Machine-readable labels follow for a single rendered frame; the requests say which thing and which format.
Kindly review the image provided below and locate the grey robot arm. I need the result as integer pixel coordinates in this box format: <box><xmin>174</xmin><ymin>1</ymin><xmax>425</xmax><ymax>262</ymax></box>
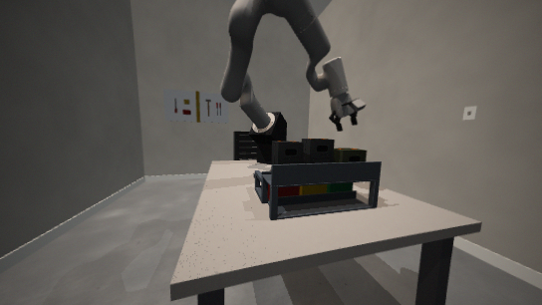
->
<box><xmin>220</xmin><ymin>0</ymin><xmax>349</xmax><ymax>134</ymax></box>

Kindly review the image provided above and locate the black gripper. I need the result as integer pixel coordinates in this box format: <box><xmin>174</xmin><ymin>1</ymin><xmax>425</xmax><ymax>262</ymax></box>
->
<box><xmin>329</xmin><ymin>93</ymin><xmax>358</xmax><ymax>132</ymax></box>

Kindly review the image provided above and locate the black metal shelf rack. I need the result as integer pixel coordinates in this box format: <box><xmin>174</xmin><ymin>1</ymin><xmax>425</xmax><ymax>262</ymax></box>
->
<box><xmin>253</xmin><ymin>161</ymin><xmax>382</xmax><ymax>220</ymax></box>

